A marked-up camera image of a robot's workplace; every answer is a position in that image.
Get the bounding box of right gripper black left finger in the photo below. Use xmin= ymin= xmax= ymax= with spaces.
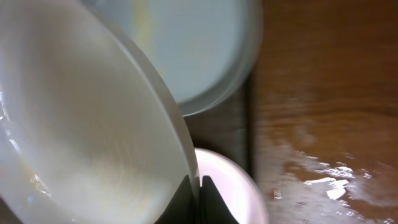
xmin=155 ymin=175 xmax=196 ymax=224

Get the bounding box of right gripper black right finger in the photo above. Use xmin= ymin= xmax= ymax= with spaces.
xmin=199 ymin=175 xmax=239 ymax=224

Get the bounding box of white plate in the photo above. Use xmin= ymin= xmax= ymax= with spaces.
xmin=195 ymin=148 xmax=270 ymax=224
xmin=87 ymin=0 xmax=263 ymax=116
xmin=1 ymin=1 xmax=200 ymax=223

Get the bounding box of large dark serving tray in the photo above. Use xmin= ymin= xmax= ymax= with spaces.
xmin=184 ymin=75 xmax=255 ymax=177

